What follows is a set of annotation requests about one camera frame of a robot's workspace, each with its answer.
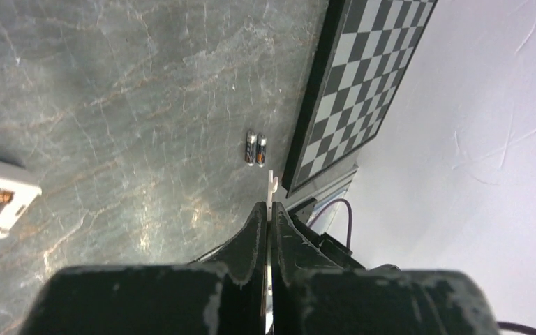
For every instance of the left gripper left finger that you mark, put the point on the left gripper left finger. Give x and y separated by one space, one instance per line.
224 294

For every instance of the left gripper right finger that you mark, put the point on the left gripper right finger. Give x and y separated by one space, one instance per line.
312 295

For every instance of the white battery cover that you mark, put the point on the white battery cover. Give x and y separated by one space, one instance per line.
269 319

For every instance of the AAA battery right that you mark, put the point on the AAA battery right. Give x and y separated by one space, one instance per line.
261 150

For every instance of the AAA battery middle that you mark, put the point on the AAA battery middle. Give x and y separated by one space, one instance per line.
250 148

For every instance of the black white chessboard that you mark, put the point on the black white chessboard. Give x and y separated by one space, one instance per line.
363 52

